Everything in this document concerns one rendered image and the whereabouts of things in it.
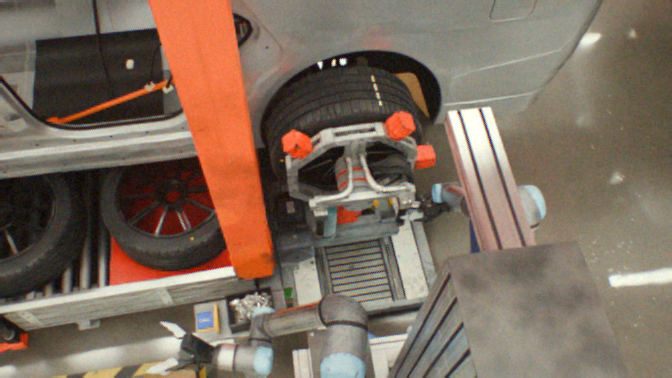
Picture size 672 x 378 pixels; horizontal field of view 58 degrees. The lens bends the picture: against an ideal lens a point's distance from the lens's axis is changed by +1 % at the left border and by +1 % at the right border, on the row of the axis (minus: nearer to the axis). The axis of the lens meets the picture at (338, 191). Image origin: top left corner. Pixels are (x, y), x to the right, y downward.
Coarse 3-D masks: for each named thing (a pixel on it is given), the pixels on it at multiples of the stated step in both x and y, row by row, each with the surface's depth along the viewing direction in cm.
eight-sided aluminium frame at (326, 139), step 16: (336, 128) 230; (352, 128) 231; (368, 128) 232; (384, 128) 232; (320, 144) 229; (336, 144) 229; (400, 144) 238; (288, 160) 240; (304, 160) 236; (288, 176) 244; (384, 176) 270; (400, 176) 264; (304, 192) 261; (320, 192) 270; (336, 192) 274
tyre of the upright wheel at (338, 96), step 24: (336, 72) 236; (360, 72) 237; (384, 72) 243; (288, 96) 241; (312, 96) 234; (336, 96) 231; (360, 96) 231; (384, 96) 235; (408, 96) 250; (288, 120) 237; (312, 120) 229; (336, 120) 230; (360, 120) 233; (384, 120) 236
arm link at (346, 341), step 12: (336, 324) 159; (348, 324) 158; (360, 324) 160; (336, 336) 157; (348, 336) 157; (360, 336) 158; (324, 348) 159; (336, 348) 156; (348, 348) 155; (360, 348) 157; (324, 360) 156; (336, 360) 154; (348, 360) 154; (360, 360) 155; (324, 372) 155; (336, 372) 153; (348, 372) 153; (360, 372) 155
